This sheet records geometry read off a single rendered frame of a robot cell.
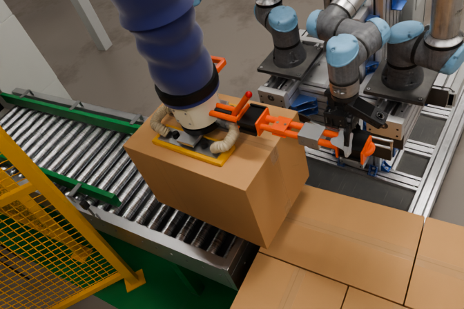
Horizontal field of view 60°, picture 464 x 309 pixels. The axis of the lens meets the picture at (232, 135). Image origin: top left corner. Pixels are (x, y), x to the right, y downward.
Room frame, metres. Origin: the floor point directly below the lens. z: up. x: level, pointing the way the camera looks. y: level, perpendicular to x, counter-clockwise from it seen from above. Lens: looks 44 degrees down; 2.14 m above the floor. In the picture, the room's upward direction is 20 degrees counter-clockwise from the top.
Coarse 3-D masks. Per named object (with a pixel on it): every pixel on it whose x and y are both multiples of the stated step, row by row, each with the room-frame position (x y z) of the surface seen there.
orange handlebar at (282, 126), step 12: (216, 60) 1.41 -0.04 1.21; (228, 108) 1.10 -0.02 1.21; (228, 120) 1.05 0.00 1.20; (276, 120) 0.95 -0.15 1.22; (288, 120) 0.93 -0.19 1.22; (276, 132) 0.91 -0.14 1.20; (288, 132) 0.88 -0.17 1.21; (324, 132) 0.83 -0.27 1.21; (336, 132) 0.81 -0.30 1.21; (324, 144) 0.79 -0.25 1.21; (372, 144) 0.73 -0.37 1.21
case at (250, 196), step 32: (224, 96) 1.34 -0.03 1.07; (160, 160) 1.11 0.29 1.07; (192, 160) 1.05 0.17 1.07; (256, 160) 0.94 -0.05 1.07; (288, 160) 1.02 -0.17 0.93; (160, 192) 1.21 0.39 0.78; (192, 192) 1.04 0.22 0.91; (224, 192) 0.91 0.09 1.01; (256, 192) 0.86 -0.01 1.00; (288, 192) 0.98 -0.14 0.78; (224, 224) 0.96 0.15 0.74; (256, 224) 0.83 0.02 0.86
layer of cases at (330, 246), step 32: (320, 192) 1.09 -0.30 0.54; (288, 224) 0.99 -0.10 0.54; (320, 224) 0.93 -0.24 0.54; (352, 224) 0.88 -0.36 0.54; (384, 224) 0.83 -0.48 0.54; (416, 224) 0.78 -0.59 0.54; (448, 224) 0.74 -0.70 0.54; (256, 256) 0.89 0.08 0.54; (288, 256) 0.84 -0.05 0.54; (320, 256) 0.79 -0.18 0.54; (352, 256) 0.75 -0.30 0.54; (384, 256) 0.71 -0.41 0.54; (416, 256) 0.66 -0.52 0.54; (448, 256) 0.62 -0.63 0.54; (256, 288) 0.76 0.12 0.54; (288, 288) 0.71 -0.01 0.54; (320, 288) 0.67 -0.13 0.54; (352, 288) 0.63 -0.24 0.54; (384, 288) 0.59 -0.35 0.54; (416, 288) 0.55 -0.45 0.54; (448, 288) 0.51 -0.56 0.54
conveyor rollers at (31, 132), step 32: (32, 128) 2.38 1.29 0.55; (64, 128) 2.26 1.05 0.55; (96, 128) 2.13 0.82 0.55; (32, 160) 2.04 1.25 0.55; (64, 160) 1.97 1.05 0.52; (96, 160) 1.84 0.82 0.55; (128, 160) 1.77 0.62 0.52; (64, 192) 1.66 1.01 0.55; (128, 192) 1.50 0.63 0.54; (192, 224) 1.17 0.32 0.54; (224, 256) 0.94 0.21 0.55
